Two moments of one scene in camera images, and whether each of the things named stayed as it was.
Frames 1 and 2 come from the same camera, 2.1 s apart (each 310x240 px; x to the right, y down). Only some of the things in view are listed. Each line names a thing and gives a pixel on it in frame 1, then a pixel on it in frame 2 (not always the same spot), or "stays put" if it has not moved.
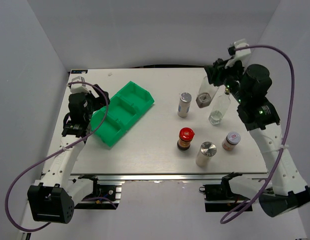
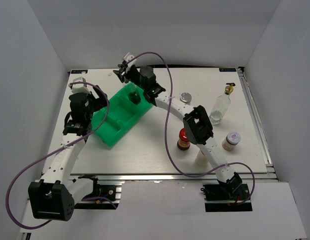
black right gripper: x=214 y=72 to x=122 y=77
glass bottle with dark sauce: x=206 y=91 to x=134 y=97
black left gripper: x=100 y=102 stays put
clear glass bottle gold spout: x=220 y=106 stays put
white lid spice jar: x=231 y=139 stays put
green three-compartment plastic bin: x=127 y=106 stays put
